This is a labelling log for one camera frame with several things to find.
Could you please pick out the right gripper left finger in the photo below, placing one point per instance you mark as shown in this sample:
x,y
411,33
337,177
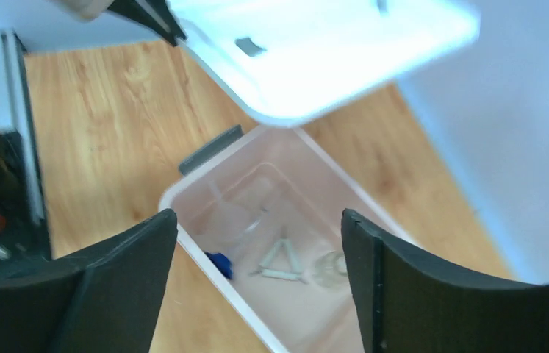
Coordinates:
x,y
103,298

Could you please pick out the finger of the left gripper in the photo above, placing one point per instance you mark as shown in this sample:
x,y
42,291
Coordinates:
x,y
152,14

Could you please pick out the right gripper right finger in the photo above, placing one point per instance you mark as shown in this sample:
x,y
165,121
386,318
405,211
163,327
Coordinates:
x,y
410,300

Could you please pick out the small glass flask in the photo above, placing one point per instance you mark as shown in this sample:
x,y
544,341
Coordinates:
x,y
330,271

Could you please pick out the white clay triangle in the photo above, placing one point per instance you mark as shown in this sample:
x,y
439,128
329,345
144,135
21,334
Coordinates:
x,y
281,260

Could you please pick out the blue clip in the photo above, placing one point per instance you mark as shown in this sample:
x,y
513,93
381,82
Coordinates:
x,y
222,263

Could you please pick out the white bin lid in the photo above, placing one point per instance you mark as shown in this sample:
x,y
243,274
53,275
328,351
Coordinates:
x,y
286,63

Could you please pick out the pink plastic bin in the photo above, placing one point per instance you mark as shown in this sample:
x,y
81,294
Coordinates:
x,y
303,189

